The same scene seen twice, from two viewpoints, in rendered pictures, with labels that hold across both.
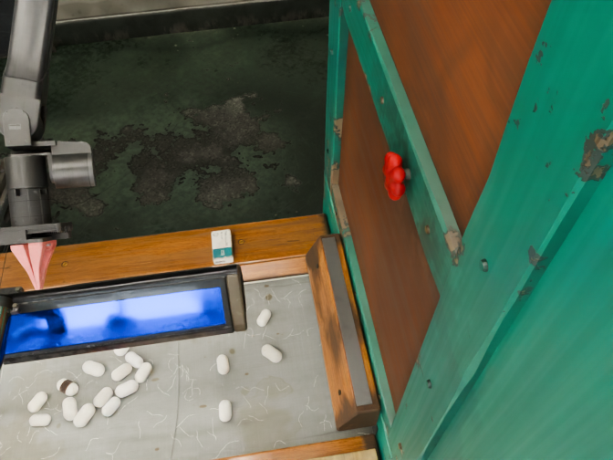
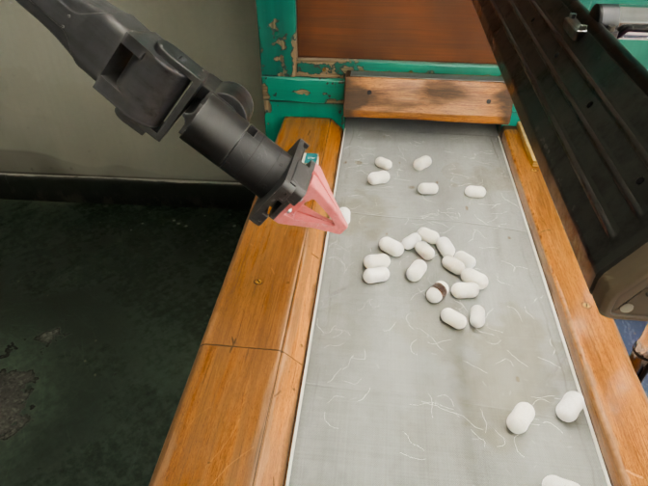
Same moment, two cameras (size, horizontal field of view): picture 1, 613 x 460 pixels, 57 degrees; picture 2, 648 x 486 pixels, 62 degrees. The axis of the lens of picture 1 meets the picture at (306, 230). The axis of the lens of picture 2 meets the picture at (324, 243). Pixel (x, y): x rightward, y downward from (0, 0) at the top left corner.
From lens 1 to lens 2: 1.03 m
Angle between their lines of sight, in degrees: 52
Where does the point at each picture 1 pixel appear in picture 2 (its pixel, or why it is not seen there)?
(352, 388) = (495, 82)
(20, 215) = (279, 153)
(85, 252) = (248, 262)
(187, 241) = not seen: hidden behind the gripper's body
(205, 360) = (418, 202)
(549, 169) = not seen: outside the picture
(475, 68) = not seen: outside the picture
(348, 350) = (463, 78)
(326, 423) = (487, 152)
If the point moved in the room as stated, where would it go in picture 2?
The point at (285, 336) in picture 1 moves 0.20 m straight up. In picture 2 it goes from (403, 159) to (415, 47)
